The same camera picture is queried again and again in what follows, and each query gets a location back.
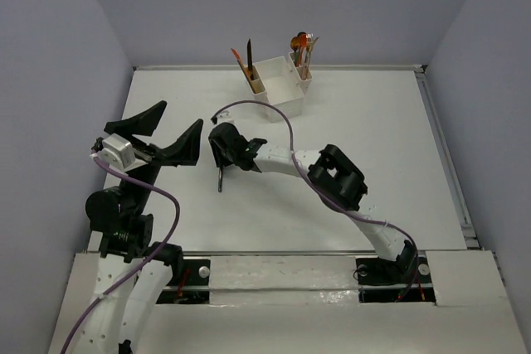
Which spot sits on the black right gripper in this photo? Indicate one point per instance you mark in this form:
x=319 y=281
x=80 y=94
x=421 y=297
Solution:
x=220 y=159

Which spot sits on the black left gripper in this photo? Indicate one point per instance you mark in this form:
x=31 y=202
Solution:
x=153 y=155

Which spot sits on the dark handled silver fork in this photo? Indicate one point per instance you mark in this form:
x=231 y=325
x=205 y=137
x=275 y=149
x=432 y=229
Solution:
x=220 y=179

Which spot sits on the orange plastic knife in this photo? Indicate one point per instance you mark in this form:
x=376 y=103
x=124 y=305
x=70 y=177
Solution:
x=237 y=55

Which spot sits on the gold knife green handle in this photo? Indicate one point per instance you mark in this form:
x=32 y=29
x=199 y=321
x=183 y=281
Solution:
x=249 y=59

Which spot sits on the iridescent metal spoon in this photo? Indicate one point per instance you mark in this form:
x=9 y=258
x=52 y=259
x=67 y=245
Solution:
x=295 y=46

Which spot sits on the orange plastic spoon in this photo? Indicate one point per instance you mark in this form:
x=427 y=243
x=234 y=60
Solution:
x=304 y=38

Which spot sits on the gold fork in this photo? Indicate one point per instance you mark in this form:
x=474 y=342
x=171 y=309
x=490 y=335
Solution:
x=309 y=51

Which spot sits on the orange chopstick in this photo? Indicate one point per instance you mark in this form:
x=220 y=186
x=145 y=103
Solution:
x=251 y=84

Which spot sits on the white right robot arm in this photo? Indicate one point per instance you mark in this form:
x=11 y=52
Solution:
x=337 y=181

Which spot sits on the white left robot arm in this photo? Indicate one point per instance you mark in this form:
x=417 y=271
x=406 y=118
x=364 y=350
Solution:
x=131 y=269

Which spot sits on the white utensil caddy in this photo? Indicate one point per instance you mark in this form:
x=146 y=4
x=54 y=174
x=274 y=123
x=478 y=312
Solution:
x=279 y=82

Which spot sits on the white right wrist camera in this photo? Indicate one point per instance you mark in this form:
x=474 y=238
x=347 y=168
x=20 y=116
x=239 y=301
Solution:
x=222 y=117

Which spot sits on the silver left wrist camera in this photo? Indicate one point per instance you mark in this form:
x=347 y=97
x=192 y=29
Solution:
x=116 y=151

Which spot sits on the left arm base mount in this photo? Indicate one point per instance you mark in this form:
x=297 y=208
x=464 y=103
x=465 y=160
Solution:
x=191 y=287

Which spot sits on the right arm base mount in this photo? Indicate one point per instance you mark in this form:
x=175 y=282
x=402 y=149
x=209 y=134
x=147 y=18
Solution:
x=381 y=283

